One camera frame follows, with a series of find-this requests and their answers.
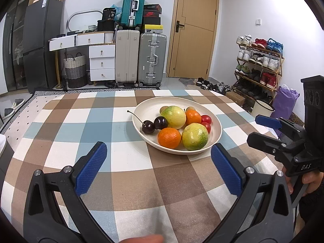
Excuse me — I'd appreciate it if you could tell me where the blue plastic bag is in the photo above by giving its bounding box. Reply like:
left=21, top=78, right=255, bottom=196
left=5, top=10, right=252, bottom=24
left=110, top=4, right=122, bottom=21

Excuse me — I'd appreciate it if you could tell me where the purple bag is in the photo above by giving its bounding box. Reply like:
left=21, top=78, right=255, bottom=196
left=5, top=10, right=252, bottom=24
left=272, top=84, right=300, bottom=125

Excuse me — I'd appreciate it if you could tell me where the dark cherry with stem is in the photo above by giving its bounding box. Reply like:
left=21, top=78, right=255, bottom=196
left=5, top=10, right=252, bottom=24
left=127, top=110, right=155, bottom=134

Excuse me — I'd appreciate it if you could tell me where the yellow-green passion fruit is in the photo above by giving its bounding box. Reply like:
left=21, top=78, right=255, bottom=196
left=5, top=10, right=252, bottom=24
left=160, top=106, right=187, bottom=129
left=182, top=123, right=209, bottom=151

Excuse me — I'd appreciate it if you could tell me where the person's left hand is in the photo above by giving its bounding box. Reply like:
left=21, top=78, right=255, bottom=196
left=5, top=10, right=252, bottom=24
left=120, top=234, right=164, bottom=243

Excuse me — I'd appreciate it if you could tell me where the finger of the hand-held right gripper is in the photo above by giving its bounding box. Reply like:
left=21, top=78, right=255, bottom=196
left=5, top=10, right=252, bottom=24
left=247, top=132, right=292, bottom=155
left=255, top=114, right=307, bottom=145

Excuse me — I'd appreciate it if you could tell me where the person's right forearm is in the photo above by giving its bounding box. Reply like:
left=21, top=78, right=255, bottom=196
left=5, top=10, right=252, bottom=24
left=299, top=180, right=324, bottom=221

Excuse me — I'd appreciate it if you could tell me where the teal suitcase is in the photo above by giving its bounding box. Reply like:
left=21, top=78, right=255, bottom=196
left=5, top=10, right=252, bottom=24
left=120, top=0, right=146, bottom=29

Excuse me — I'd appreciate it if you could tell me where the black pouch bag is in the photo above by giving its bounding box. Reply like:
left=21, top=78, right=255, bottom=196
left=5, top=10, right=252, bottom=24
left=102, top=7, right=117, bottom=21

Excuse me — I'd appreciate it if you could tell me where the dark grey refrigerator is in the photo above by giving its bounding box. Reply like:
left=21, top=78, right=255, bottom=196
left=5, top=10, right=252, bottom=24
left=22, top=0, right=64, bottom=93

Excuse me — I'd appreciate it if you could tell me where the dark glass cabinet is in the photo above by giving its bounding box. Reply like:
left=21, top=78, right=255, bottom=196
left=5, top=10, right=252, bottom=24
left=2, top=0, right=33, bottom=93

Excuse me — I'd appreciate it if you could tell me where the patterned doormat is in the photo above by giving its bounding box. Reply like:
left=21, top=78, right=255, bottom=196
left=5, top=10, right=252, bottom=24
left=289, top=112, right=304, bottom=127

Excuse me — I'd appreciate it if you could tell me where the oval silver frame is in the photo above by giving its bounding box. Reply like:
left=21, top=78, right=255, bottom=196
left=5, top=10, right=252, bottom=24
left=66, top=10, right=103, bottom=33

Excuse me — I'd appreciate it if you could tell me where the orange mandarin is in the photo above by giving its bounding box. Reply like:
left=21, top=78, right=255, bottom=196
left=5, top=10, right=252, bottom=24
left=185, top=109, right=202, bottom=125
left=157, top=127, right=182, bottom=149

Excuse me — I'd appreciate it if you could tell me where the checkered tablecloth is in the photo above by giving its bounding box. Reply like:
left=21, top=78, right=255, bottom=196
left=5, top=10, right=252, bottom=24
left=0, top=89, right=296, bottom=243

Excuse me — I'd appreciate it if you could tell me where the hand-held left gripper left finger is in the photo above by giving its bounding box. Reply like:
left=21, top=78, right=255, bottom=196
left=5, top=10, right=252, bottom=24
left=23, top=141, right=114, bottom=243

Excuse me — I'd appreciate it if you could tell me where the cream round plate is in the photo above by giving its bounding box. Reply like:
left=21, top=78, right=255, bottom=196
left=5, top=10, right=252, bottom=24
left=132, top=97, right=222, bottom=155

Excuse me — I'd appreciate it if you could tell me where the white bucket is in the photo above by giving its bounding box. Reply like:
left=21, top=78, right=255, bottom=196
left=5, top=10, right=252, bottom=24
left=252, top=99, right=275, bottom=119

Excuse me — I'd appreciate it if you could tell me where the dark stemless cherry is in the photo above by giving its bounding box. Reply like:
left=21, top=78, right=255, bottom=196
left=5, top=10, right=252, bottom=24
left=153, top=116, right=168, bottom=130

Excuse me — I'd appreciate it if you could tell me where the pile of floor shoes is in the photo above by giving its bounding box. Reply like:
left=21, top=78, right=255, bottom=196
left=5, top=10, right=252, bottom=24
left=196, top=77, right=232, bottom=93

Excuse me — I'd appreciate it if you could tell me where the wooden shoe rack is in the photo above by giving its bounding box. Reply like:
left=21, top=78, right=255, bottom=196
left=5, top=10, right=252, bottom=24
left=234, top=43, right=285, bottom=102

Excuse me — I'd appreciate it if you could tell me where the shoe rack with shoes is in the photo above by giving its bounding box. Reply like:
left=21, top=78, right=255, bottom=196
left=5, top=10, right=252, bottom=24
left=235, top=34, right=284, bottom=99

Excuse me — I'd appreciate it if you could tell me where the beige suitcase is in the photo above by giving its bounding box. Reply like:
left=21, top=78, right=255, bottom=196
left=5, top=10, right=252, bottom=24
left=115, top=30, right=140, bottom=83

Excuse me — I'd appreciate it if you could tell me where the wooden door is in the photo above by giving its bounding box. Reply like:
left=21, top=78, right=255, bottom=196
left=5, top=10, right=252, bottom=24
left=166, top=0, right=219, bottom=79

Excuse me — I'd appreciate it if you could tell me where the woven laundry basket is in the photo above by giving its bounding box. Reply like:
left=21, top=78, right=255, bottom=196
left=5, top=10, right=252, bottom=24
left=63, top=53, right=88, bottom=89

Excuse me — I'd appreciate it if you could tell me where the yellow black shoe box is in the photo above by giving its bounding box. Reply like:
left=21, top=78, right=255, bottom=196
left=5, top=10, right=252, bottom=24
left=140, top=24, right=164, bottom=34

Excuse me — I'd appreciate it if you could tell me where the white drawer desk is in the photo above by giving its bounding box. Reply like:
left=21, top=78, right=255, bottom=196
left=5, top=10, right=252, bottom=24
left=49, top=32, right=116, bottom=85

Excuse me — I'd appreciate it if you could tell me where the person's right hand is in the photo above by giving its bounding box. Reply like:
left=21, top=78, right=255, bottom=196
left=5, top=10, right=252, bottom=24
left=285, top=171, right=324, bottom=196

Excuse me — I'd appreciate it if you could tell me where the black case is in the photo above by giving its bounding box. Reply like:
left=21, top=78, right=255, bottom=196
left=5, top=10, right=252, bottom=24
left=97, top=20, right=117, bottom=32

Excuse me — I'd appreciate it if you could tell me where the silver suitcase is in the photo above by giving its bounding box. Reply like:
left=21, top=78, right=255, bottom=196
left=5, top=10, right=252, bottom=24
left=138, top=33, right=167, bottom=86

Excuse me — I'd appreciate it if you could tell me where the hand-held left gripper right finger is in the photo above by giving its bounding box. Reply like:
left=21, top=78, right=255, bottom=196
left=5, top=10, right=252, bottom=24
left=202, top=142, right=294, bottom=243

